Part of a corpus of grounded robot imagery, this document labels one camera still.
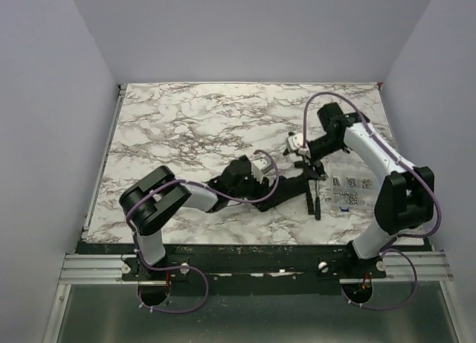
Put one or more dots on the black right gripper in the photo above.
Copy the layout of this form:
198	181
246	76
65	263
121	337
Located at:
310	164

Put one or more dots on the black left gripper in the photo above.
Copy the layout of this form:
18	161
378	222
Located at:
240	182

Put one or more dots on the black folding umbrella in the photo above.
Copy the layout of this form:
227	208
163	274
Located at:
289	188

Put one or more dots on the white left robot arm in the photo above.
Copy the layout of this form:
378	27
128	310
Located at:
152	201

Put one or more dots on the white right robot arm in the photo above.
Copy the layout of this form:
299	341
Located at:
404	201

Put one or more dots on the clear plastic screw box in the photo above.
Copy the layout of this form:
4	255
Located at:
352	186

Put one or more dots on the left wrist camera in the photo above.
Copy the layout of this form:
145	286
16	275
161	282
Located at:
260	167

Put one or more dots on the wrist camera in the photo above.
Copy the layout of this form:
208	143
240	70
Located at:
260	167
296	145

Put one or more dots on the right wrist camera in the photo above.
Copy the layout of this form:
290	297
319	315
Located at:
296	145

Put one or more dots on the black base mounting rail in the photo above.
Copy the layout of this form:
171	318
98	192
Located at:
193	270

